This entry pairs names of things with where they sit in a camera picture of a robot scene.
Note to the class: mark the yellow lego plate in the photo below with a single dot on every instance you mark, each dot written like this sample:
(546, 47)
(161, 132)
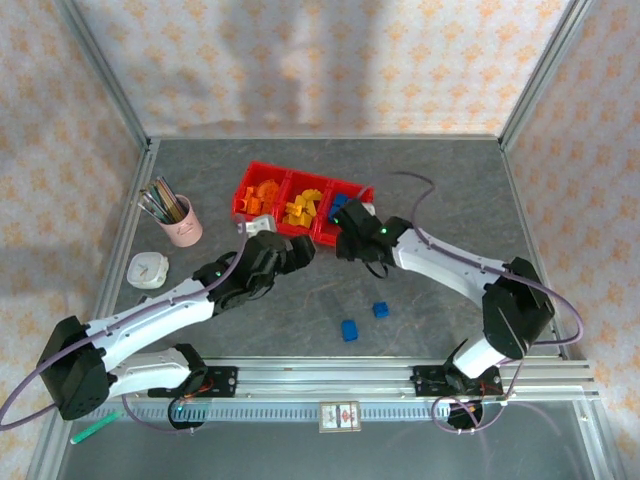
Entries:
(290, 219)

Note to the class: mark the yellow rectangular lego brick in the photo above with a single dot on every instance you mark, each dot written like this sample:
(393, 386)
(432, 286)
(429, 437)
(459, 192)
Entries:
(305, 219)

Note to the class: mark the blue lego brick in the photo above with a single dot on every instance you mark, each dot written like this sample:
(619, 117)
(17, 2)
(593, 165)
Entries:
(341, 199)
(333, 215)
(349, 331)
(381, 310)

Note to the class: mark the yellow sloped lego brick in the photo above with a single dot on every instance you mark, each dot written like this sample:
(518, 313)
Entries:
(302, 204)
(291, 207)

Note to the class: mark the small yellow lego brick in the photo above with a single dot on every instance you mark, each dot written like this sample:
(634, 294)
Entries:
(311, 195)
(313, 209)

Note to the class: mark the long orange lego plate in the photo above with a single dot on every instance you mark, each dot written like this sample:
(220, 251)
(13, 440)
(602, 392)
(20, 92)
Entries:
(255, 206)

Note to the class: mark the small orange lego brick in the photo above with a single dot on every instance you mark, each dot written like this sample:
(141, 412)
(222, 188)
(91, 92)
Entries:
(244, 204)

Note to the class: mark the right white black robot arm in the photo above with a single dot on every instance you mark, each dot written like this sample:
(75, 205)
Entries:
(450, 260)

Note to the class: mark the pink pencil cup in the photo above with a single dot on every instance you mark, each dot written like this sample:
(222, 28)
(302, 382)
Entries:
(184, 227)

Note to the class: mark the coloured pencil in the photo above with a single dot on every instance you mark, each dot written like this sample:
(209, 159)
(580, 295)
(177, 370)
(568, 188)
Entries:
(156, 206)
(152, 211)
(169, 196)
(162, 202)

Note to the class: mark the small framed card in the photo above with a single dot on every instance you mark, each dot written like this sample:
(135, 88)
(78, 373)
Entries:
(340, 416)

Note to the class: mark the orange patterned fabric backdrop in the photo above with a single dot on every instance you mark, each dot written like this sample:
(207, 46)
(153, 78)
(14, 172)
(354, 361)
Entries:
(320, 50)

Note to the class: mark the green marker pen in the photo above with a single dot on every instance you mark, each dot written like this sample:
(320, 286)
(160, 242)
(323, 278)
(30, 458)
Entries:
(95, 428)

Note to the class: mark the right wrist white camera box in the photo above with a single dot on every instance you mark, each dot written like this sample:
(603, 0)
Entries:
(369, 206)

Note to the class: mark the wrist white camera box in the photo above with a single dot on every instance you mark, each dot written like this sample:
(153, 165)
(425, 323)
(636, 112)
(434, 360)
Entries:
(261, 225)
(369, 206)

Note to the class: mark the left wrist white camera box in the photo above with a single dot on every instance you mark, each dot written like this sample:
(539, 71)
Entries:
(261, 225)

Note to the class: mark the aluminium table end rail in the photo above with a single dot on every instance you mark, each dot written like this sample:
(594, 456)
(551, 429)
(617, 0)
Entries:
(325, 137)

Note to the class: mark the aluminium mounting rail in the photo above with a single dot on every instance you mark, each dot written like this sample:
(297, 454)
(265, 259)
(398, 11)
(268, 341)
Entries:
(325, 380)

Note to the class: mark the aluminium table side rail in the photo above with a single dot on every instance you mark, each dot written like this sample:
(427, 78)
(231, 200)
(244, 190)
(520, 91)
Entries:
(121, 240)
(517, 175)

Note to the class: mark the aluminium frame post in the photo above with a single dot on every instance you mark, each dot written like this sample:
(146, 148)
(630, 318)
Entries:
(542, 75)
(106, 75)

